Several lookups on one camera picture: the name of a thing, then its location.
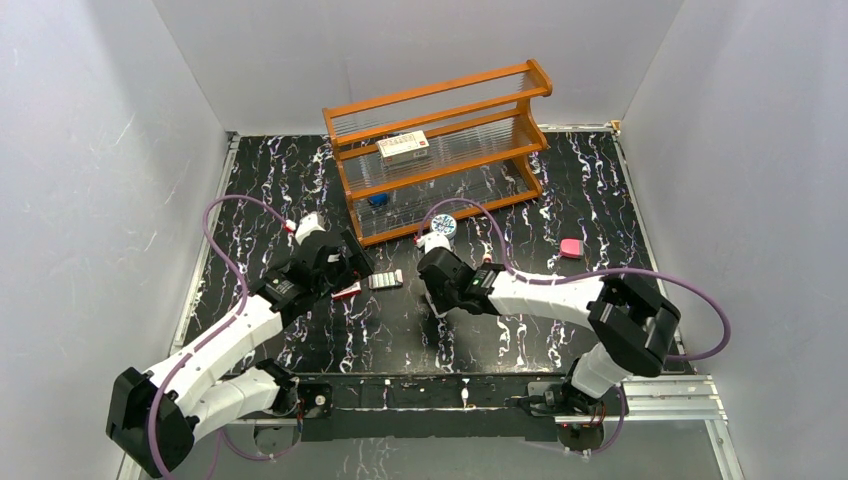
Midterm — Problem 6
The aluminium rail frame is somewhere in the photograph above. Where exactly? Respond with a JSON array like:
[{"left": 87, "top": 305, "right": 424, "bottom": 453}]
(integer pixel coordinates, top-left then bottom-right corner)
[{"left": 117, "top": 374, "right": 747, "bottom": 480}]

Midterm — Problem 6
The white stapler part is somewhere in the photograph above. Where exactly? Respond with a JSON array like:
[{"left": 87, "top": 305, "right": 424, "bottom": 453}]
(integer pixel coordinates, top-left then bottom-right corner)
[{"left": 425, "top": 297, "right": 445, "bottom": 319}]

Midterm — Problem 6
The pink tape measure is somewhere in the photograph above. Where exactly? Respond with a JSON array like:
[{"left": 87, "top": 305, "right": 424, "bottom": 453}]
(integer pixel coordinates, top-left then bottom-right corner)
[{"left": 559, "top": 238, "right": 584, "bottom": 259}]

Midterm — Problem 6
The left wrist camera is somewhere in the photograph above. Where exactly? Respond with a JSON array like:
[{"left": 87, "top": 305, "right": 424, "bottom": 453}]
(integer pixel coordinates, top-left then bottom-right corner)
[{"left": 284, "top": 212, "right": 325, "bottom": 245}]

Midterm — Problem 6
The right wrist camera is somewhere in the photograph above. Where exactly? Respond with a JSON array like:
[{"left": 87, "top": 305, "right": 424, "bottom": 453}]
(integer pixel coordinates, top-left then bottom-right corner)
[{"left": 415, "top": 231, "right": 453, "bottom": 255}]

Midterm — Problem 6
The small red white staple box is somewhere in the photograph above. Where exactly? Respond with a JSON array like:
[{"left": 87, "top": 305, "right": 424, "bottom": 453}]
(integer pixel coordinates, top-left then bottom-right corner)
[{"left": 331, "top": 281, "right": 362, "bottom": 301}]

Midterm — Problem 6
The round patterned tape roll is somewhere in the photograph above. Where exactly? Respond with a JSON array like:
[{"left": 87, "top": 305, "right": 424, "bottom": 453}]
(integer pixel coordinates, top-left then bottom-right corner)
[{"left": 430, "top": 214, "right": 458, "bottom": 240}]

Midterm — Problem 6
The white red staple box on shelf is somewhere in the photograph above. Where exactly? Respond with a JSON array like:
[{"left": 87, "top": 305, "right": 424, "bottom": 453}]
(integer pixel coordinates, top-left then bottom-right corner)
[{"left": 376, "top": 130, "right": 430, "bottom": 166}]

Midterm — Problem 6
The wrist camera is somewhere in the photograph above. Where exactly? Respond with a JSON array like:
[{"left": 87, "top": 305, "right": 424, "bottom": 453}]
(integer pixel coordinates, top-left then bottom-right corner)
[
  {"left": 415, "top": 231, "right": 453, "bottom": 255},
  {"left": 284, "top": 212, "right": 325, "bottom": 245}
]

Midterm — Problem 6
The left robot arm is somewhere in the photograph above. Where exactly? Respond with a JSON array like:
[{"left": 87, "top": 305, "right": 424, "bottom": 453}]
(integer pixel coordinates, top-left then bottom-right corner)
[{"left": 106, "top": 223, "right": 373, "bottom": 479}]

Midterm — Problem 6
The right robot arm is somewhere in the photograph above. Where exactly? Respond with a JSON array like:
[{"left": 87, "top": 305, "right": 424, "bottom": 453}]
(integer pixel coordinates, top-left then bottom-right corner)
[{"left": 417, "top": 247, "right": 681, "bottom": 416}]

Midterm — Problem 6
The small blue object on shelf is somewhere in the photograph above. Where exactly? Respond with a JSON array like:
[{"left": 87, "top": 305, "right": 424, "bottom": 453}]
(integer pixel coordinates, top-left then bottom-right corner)
[{"left": 367, "top": 193, "right": 389, "bottom": 206}]

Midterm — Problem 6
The orange wooden shelf rack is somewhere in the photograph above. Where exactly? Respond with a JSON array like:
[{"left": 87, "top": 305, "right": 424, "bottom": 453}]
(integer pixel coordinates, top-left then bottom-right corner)
[{"left": 322, "top": 59, "right": 553, "bottom": 246}]

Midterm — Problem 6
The black base bar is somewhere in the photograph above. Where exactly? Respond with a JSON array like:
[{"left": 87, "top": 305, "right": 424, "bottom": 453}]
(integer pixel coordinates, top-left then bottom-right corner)
[{"left": 300, "top": 373, "right": 629, "bottom": 445}]

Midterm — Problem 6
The cardboard staple tray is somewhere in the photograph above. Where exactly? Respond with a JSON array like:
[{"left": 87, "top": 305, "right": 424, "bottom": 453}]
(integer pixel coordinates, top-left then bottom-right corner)
[{"left": 368, "top": 269, "right": 403, "bottom": 291}]

